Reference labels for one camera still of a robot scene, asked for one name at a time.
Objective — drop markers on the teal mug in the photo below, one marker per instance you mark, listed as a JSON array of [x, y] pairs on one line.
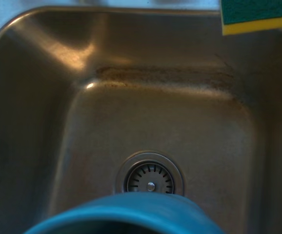
[[131, 207]]

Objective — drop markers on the stainless steel double sink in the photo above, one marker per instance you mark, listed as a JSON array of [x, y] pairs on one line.
[[155, 122]]

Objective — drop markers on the round sink drain strainer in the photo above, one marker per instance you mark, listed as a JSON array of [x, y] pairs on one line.
[[141, 180]]

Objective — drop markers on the green and yellow sponge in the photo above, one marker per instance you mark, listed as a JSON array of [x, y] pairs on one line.
[[253, 12]]

